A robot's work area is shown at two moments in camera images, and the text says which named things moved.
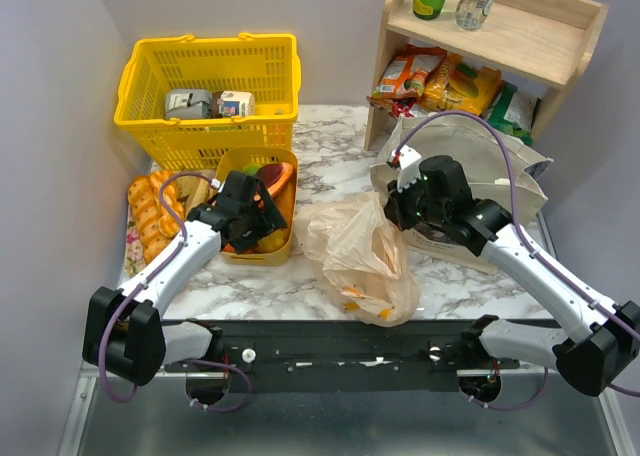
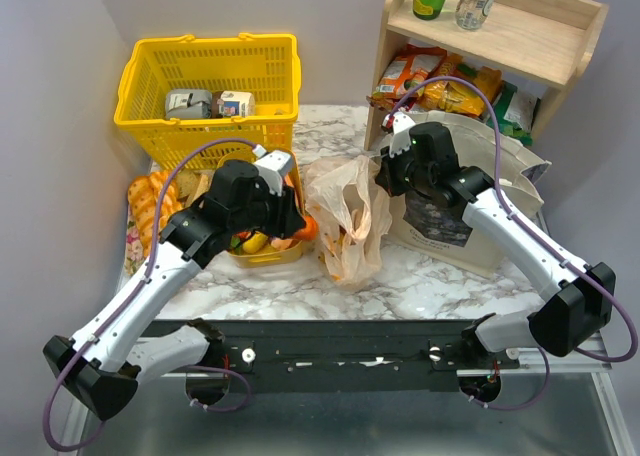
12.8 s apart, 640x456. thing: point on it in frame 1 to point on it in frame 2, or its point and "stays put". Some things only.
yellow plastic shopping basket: (187, 99) stays put
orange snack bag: (404, 75) stays put
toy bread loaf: (144, 203) stays put
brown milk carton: (232, 103) stays put
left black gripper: (263, 214) to (288, 216)
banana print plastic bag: (363, 257) to (349, 209)
